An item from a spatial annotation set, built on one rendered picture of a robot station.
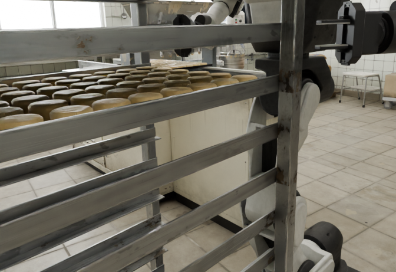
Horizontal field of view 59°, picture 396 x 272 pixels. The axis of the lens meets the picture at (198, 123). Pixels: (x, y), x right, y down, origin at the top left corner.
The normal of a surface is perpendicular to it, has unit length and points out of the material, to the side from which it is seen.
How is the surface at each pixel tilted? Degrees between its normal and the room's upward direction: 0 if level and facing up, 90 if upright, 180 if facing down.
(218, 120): 90
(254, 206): 75
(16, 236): 90
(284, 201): 90
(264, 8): 90
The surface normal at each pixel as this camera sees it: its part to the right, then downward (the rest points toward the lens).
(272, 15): -0.71, 0.21
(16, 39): 0.70, 0.17
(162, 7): 0.61, 0.57
